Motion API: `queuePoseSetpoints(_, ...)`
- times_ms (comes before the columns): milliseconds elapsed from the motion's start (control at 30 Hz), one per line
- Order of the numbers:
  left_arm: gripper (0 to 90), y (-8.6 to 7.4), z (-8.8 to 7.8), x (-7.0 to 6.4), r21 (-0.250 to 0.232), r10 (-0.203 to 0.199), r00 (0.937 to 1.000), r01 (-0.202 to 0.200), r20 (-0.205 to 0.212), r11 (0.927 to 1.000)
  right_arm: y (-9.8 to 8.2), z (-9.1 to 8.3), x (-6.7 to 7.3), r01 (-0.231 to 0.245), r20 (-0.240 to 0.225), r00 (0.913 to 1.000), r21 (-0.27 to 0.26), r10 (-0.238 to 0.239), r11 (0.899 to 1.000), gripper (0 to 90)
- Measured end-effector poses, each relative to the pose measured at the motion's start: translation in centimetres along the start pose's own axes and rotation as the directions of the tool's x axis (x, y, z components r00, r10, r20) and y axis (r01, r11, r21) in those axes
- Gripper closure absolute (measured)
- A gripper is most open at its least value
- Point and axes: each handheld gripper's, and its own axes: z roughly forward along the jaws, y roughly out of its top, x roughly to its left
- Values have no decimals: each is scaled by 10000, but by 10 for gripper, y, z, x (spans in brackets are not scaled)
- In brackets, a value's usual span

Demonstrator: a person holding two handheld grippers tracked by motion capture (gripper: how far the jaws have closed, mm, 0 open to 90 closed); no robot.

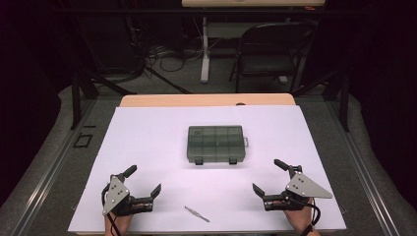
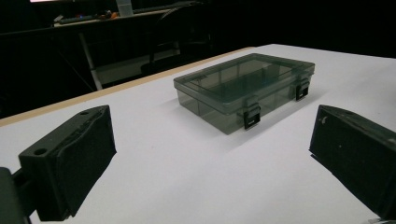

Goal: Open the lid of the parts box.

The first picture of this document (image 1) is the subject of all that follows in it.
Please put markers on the person's right hand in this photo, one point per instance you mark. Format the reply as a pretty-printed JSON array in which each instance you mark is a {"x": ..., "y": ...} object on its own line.
[{"x": 301, "y": 218}]

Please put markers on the transparent plastic compartment box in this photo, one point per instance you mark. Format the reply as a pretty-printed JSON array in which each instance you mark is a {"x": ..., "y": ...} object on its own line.
[{"x": 214, "y": 144}]

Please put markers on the white desk leg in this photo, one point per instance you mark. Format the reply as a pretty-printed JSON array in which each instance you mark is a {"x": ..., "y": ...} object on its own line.
[{"x": 205, "y": 55}]

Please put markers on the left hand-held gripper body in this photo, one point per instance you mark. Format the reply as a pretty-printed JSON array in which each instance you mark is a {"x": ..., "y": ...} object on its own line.
[{"x": 114, "y": 193}]

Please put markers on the black folding chair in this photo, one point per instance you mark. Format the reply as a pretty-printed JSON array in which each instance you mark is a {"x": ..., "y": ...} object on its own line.
[{"x": 268, "y": 62}]

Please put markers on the metal floor rail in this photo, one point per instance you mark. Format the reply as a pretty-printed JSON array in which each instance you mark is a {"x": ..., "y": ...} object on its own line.
[
  {"x": 52, "y": 167},
  {"x": 364, "y": 167}
]

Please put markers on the light desk top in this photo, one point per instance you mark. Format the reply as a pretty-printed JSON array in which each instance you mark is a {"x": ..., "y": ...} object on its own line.
[{"x": 252, "y": 3}]

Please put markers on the black metal frame stand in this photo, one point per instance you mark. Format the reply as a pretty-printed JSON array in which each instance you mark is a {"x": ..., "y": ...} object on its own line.
[
  {"x": 76, "y": 98},
  {"x": 343, "y": 98}
]

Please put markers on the wooden table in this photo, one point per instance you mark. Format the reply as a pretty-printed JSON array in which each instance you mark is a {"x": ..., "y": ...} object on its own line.
[{"x": 203, "y": 100}]

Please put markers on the small white adapter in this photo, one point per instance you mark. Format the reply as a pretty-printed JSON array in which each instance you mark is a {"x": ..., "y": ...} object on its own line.
[{"x": 283, "y": 79}]

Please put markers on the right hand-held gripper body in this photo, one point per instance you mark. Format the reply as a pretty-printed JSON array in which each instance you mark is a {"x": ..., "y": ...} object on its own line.
[{"x": 301, "y": 188}]

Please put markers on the person's left hand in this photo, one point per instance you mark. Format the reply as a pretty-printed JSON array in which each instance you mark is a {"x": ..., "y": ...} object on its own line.
[{"x": 119, "y": 224}]

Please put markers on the metal tweezers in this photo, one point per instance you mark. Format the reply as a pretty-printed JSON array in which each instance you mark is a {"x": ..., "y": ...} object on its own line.
[{"x": 196, "y": 213}]

